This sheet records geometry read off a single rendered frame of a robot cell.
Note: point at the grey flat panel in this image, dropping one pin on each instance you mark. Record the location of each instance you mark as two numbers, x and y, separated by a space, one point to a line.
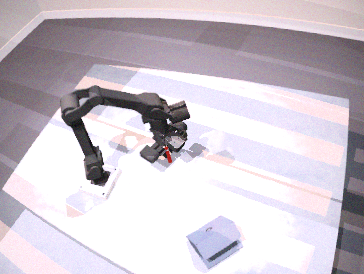
216 240

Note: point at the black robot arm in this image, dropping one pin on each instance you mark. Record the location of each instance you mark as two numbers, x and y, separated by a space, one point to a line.
152 108

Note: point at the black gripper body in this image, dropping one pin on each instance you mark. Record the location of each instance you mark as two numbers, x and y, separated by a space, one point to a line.
151 154

